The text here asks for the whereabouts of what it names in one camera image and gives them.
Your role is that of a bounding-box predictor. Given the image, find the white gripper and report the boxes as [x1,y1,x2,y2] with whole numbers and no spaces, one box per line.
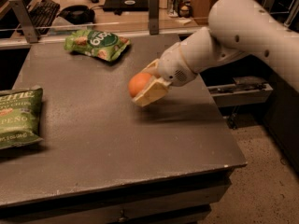
[132,42,197,106]

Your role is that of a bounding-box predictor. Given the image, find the orange fruit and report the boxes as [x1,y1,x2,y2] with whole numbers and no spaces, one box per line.
[128,73,151,98]

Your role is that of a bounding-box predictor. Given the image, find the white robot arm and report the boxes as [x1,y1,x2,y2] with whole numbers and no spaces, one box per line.
[133,0,299,106]

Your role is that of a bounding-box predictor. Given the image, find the green snack bag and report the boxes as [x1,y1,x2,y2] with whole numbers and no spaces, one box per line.
[64,29,131,62]

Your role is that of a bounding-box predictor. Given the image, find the green jalapeno chip bag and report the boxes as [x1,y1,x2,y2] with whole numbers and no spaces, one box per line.
[0,87,43,149]

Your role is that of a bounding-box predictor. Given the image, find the small round brown container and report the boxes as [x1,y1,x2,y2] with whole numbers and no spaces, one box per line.
[179,6,190,18]

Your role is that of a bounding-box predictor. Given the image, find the black laptop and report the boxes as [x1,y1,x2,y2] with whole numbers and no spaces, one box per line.
[103,0,149,11]

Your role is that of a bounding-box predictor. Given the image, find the glass jar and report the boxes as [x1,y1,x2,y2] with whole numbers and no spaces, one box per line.
[167,0,183,18]

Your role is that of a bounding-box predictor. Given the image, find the black headphones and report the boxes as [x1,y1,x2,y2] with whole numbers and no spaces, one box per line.
[59,5,95,24]

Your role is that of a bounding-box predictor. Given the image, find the grey drawer cabinet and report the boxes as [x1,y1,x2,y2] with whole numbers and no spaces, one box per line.
[0,171,231,224]

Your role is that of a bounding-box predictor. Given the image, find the black keyboard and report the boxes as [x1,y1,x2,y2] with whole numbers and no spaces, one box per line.
[28,0,60,35]

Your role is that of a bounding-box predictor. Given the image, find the metal bracket middle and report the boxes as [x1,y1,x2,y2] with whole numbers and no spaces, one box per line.
[148,0,160,35]

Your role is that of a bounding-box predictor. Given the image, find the grey metal rail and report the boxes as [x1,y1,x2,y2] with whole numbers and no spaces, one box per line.
[208,76,273,107]

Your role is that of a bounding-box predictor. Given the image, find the metal bracket left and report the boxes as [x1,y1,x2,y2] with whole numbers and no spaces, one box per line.
[9,0,40,44]

